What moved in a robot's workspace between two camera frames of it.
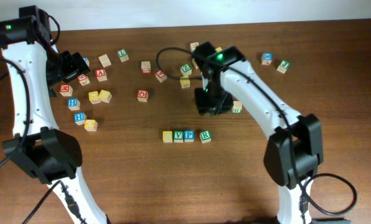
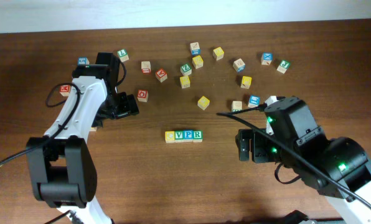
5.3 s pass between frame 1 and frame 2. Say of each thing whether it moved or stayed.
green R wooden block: moved
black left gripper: moved
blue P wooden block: stayed
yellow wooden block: stayed
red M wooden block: stayed
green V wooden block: stayed
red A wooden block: stayed
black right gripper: moved
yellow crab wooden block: stayed
